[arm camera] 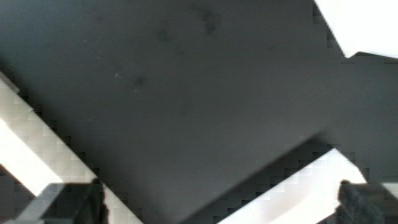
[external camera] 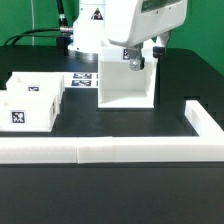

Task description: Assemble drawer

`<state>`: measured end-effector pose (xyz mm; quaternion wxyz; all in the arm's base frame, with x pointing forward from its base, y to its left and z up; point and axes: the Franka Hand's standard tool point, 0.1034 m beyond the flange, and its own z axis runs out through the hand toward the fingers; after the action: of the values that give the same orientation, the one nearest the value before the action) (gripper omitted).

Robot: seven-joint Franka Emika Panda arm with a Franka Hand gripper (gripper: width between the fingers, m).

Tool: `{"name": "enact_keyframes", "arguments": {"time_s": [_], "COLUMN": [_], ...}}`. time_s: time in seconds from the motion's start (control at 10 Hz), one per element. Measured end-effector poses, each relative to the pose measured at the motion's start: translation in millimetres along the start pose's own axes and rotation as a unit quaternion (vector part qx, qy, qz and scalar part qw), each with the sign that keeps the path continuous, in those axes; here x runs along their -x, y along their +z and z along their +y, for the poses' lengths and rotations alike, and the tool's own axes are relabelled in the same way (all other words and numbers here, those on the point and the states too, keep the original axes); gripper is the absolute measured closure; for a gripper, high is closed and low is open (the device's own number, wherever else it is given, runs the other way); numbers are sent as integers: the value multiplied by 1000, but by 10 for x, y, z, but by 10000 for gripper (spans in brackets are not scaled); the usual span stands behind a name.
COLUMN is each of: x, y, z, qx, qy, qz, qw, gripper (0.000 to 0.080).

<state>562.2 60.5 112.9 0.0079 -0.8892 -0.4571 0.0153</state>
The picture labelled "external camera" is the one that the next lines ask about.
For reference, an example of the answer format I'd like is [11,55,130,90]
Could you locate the white drawer cabinet box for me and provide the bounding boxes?
[98,40,158,109]

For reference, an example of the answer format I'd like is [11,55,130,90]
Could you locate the white marker plate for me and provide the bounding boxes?
[64,72,98,88]

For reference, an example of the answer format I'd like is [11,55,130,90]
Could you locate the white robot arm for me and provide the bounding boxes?
[68,0,188,71]

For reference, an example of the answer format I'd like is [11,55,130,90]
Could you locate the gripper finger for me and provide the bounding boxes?
[128,46,145,71]
[153,32,171,58]

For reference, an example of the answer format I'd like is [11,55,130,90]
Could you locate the white drawer front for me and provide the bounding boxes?
[0,91,59,132]

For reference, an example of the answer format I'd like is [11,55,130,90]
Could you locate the white drawer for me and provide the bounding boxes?
[0,91,59,132]
[6,72,65,100]

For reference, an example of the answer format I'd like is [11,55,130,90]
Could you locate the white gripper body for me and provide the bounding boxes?
[105,0,188,47]

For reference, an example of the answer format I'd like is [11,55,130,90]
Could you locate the white L-shaped fence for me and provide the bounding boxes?
[0,100,224,164]

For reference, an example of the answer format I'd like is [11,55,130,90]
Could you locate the white drawer rear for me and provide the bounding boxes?
[6,72,65,100]

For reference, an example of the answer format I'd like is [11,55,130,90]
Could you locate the black cables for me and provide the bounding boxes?
[2,0,74,47]

